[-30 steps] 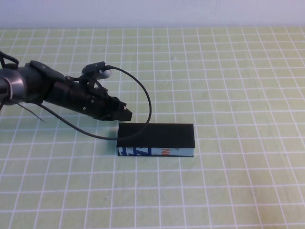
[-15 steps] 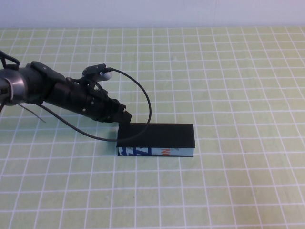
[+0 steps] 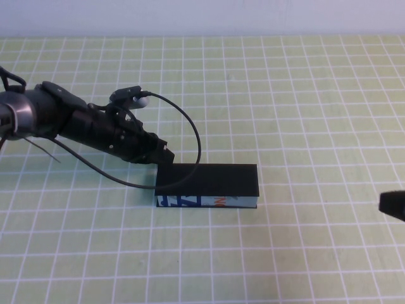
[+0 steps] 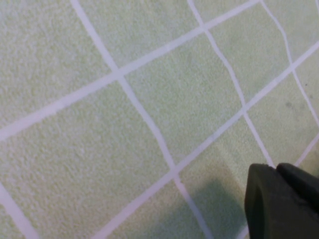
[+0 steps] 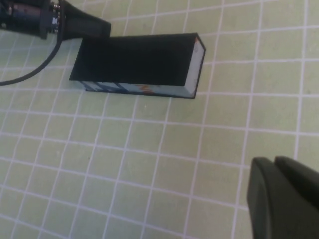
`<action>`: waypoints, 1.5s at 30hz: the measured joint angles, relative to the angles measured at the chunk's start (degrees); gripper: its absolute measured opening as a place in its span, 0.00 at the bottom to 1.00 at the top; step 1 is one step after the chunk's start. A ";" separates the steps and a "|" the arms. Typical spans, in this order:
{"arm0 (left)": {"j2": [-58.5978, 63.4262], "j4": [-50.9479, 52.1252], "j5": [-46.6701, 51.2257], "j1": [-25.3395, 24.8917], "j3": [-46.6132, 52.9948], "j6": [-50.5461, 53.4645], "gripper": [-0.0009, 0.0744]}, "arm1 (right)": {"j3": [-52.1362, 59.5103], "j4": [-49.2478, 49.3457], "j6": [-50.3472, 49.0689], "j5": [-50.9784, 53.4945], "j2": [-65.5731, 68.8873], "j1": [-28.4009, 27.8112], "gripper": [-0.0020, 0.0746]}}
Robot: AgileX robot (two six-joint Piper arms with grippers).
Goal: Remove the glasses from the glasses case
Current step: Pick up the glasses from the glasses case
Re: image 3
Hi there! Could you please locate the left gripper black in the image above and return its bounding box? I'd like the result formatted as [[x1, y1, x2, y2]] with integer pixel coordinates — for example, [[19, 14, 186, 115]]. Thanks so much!
[[59, 103, 175, 167]]

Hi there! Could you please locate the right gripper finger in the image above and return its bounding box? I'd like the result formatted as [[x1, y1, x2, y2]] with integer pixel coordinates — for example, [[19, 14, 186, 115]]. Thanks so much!
[[378, 189, 405, 222]]

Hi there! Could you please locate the black glasses case box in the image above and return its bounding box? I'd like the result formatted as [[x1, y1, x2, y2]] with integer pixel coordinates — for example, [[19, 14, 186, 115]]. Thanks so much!
[[154, 163, 261, 210]]

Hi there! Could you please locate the black zip tie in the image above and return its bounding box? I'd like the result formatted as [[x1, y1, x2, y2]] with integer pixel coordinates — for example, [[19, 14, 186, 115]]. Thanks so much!
[[23, 136, 61, 164]]

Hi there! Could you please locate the left camera black cable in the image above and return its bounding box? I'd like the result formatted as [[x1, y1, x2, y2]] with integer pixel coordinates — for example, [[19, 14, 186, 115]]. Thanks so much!
[[52, 91, 203, 190]]

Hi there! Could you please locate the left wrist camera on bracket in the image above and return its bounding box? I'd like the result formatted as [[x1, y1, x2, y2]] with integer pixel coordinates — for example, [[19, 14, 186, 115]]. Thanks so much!
[[106, 85, 151, 123]]

